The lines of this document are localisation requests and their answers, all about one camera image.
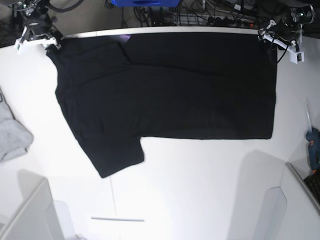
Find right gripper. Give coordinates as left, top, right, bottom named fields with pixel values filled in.
left=18, top=18, right=63, bottom=50

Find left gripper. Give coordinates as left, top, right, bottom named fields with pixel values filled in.
left=258, top=21, right=303, bottom=52

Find black T-shirt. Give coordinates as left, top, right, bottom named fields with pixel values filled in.
left=46, top=32, right=277, bottom=178

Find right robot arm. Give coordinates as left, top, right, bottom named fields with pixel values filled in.
left=10, top=0, right=63, bottom=52

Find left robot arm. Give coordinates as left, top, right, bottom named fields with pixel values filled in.
left=256, top=0, right=320, bottom=53

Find black power strip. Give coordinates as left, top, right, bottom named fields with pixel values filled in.
left=204, top=15, right=258, bottom=29

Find blue box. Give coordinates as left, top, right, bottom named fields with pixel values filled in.
left=110, top=0, right=180, bottom=7

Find blue glue gun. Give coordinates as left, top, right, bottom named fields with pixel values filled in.
left=305, top=104, right=320, bottom=171

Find grey cloth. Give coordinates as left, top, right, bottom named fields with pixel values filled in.
left=0, top=91, right=34, bottom=162

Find black keyboard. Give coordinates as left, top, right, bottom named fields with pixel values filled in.
left=304, top=169, right=320, bottom=203

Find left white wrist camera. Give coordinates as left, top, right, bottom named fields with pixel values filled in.
left=289, top=51, right=305, bottom=64

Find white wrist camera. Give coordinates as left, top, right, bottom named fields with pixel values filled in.
left=13, top=40, right=24, bottom=54
left=289, top=51, right=305, bottom=64

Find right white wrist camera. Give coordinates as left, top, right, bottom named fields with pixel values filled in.
left=13, top=40, right=24, bottom=54

